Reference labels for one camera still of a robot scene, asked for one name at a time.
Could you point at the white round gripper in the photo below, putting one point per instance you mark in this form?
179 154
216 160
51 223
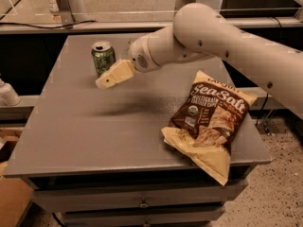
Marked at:
139 55

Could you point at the green soda can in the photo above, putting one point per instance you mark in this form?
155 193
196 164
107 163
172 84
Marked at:
103 55

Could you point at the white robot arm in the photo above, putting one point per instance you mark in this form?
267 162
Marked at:
197 32

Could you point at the grey drawer cabinet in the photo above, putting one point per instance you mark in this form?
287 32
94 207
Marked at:
94 155

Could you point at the sea salt chip bag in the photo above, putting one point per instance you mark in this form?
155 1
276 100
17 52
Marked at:
206 124

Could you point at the white pipe fitting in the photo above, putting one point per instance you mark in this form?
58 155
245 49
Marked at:
8 94

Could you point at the upper drawer knob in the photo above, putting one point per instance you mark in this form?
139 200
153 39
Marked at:
143 204

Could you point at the drawer knob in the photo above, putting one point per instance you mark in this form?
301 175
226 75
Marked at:
143 204
146 224

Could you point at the lower drawer knob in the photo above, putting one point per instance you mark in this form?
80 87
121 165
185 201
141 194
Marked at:
146 224

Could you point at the cardboard box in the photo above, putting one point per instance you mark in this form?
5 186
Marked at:
14 193

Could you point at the grey metal rail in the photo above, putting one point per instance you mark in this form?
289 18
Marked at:
98 27

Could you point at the left metal bracket post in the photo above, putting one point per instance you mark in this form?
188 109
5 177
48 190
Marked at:
65 12

